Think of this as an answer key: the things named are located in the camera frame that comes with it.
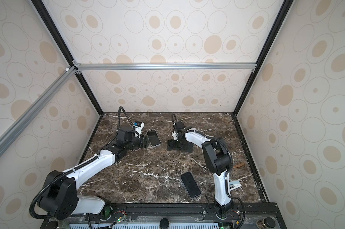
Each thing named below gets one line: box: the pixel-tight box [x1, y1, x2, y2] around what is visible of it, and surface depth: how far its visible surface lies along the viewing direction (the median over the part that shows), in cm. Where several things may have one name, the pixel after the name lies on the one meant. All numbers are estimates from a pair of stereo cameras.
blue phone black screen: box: [145, 129, 162, 147], surface depth 107 cm
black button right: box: [262, 216, 277, 229], surface depth 65 cm
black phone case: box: [166, 138, 194, 153], surface depth 87 cm
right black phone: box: [180, 171, 202, 198], surface depth 84 cm
